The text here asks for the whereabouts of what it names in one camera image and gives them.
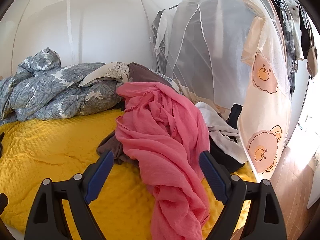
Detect yellow textured blanket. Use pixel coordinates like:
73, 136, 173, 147
0, 109, 258, 240

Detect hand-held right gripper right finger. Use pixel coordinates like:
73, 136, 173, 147
199, 150, 288, 240

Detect grey floral duvet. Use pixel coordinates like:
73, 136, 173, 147
0, 47, 125, 125

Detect pink gauze garment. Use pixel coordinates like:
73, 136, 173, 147
115, 82, 210, 240

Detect grey white hanging garment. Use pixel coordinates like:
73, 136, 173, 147
150, 9, 177, 77

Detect brown hanging bag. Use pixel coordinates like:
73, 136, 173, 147
307, 44, 320, 78

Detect cream bear printed cloth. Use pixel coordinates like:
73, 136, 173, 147
237, 16, 292, 175

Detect cream floral pillow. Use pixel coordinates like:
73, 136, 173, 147
79, 61, 130, 88

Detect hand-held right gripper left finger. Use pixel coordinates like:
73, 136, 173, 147
24, 150, 115, 240

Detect brown garment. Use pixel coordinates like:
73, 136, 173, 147
97, 62, 179, 169

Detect black white patterned hanging garment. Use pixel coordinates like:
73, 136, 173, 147
274, 0, 302, 90

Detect white mosquito net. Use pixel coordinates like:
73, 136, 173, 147
7, 0, 293, 175

